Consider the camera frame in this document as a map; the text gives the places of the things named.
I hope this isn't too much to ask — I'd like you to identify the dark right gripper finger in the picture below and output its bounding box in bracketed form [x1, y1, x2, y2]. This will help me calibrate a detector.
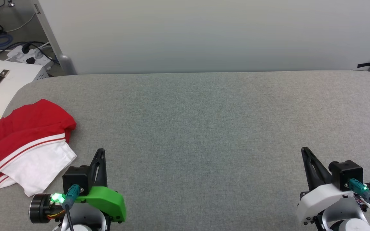
[301, 147, 332, 193]

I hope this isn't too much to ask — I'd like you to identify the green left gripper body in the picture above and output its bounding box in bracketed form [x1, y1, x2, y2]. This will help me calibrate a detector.
[75, 185, 127, 223]

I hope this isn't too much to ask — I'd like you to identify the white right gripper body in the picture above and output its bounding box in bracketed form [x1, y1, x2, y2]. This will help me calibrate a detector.
[296, 183, 370, 226]

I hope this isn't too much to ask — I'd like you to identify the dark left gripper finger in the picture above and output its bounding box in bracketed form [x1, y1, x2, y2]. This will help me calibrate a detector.
[90, 148, 108, 187]

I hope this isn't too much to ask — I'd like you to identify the red and white t-shirt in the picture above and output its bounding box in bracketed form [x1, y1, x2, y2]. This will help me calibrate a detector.
[0, 99, 77, 197]

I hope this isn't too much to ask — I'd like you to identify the grey partition foot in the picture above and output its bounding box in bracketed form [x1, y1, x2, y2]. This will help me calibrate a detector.
[58, 55, 76, 75]

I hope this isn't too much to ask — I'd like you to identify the white power supply box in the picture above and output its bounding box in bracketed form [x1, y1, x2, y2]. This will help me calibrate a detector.
[0, 59, 49, 148]

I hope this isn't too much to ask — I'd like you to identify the white power strip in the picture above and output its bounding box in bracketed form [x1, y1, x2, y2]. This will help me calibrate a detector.
[7, 45, 52, 68]

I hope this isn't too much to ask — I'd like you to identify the white partition panel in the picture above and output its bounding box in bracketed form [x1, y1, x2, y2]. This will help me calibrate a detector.
[32, 0, 370, 75]

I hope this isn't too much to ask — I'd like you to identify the teal left camera cable plug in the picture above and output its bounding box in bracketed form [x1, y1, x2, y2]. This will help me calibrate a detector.
[64, 184, 83, 209]

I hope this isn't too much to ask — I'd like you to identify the teal camera cable plug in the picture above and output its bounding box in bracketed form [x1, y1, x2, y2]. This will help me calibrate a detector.
[347, 179, 370, 203]
[64, 184, 83, 209]

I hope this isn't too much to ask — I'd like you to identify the teal right camera cable plug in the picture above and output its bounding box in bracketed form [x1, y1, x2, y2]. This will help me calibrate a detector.
[347, 179, 370, 203]

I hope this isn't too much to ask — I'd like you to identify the black power cable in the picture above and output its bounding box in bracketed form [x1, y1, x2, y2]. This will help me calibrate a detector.
[0, 41, 60, 66]

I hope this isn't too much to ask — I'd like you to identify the blue coiled cable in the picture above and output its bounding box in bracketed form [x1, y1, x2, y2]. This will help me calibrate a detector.
[0, 32, 13, 49]

